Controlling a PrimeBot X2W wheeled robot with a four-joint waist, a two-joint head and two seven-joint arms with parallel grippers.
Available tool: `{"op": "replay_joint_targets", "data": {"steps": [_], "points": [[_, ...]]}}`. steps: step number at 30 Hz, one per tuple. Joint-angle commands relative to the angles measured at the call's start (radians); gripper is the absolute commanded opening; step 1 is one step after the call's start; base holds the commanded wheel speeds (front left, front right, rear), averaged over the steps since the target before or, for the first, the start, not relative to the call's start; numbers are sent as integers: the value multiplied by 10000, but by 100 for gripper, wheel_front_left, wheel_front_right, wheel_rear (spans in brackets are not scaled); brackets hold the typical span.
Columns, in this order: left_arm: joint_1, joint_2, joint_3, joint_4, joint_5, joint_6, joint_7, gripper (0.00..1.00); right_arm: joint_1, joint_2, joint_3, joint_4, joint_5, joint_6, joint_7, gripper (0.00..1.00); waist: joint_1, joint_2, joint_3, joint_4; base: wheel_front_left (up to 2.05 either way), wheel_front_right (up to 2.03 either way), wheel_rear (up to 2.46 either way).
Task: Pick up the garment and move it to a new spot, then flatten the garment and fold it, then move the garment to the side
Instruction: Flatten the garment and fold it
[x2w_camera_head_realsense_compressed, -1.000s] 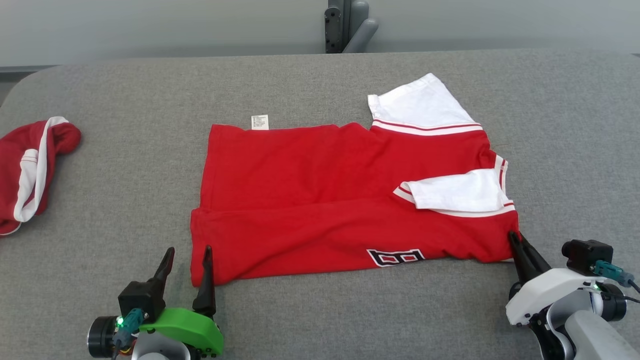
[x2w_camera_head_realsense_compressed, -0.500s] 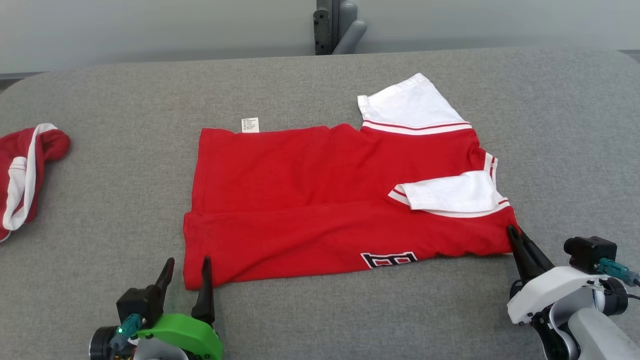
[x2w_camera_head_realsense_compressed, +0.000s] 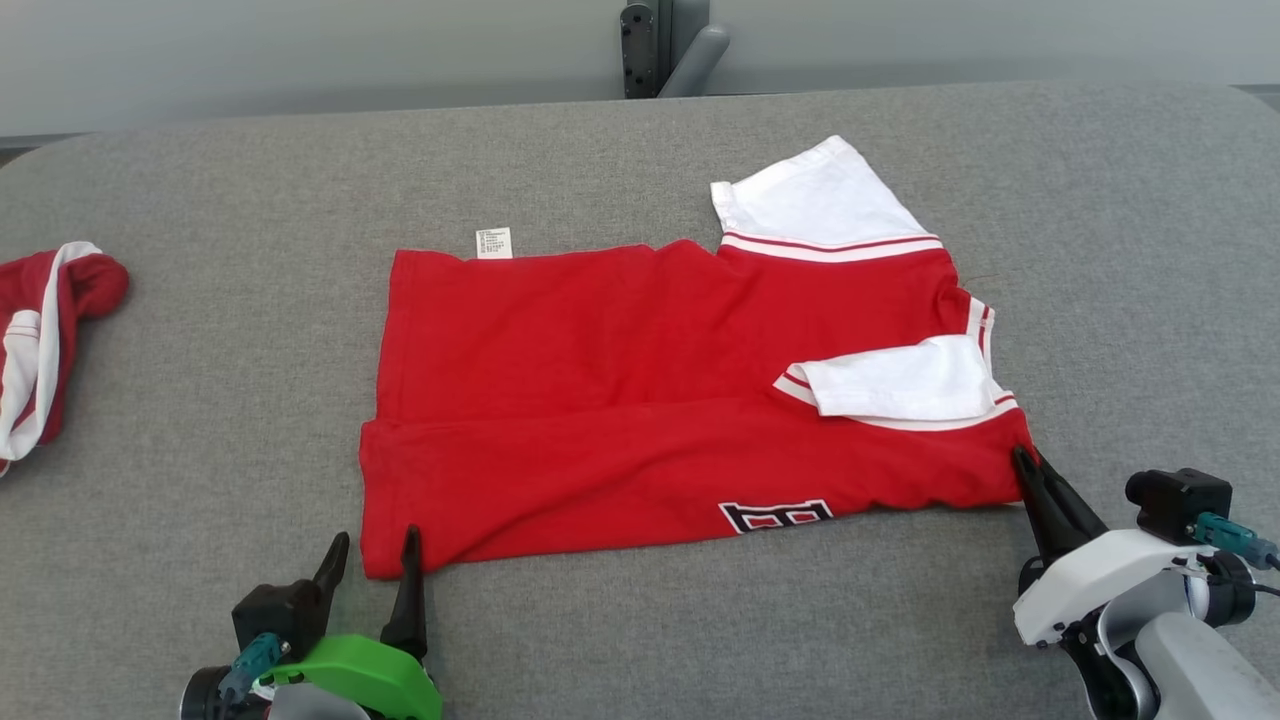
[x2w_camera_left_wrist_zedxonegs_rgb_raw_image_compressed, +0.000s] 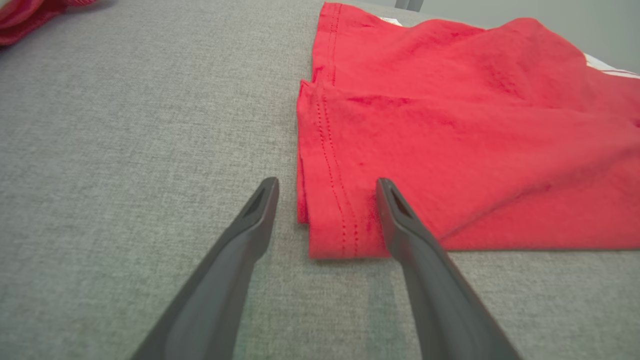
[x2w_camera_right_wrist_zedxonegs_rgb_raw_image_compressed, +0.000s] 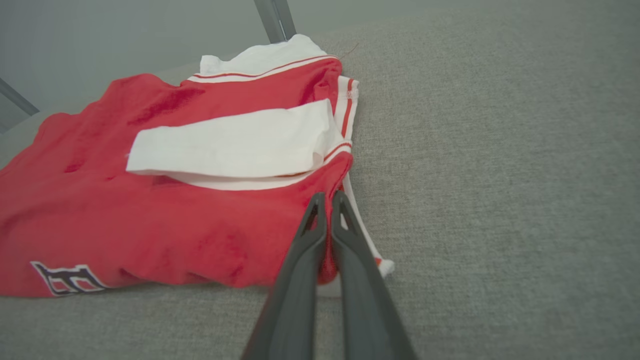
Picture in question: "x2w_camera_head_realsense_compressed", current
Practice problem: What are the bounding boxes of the red shorts with white stripe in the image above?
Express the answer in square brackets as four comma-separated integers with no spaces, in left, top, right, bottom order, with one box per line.
[0,241,131,479]

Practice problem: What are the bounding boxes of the teal cable connector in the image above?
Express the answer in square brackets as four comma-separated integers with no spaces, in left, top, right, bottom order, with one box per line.
[222,631,293,703]
[1192,511,1280,572]

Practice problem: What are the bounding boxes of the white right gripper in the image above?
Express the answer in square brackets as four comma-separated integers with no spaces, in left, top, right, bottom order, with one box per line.
[1012,446,1217,647]

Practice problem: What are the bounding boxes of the grey aluminium frame post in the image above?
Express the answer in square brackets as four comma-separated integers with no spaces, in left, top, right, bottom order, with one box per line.
[619,0,674,100]

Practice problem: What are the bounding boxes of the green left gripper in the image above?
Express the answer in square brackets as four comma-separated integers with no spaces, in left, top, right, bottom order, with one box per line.
[261,526,444,720]

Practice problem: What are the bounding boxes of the red white-sleeved T-shirt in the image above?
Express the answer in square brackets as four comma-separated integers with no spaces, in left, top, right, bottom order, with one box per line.
[358,135,1037,581]

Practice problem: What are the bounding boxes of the grey tube brace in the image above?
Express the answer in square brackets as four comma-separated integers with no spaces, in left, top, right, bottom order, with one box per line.
[657,24,732,99]

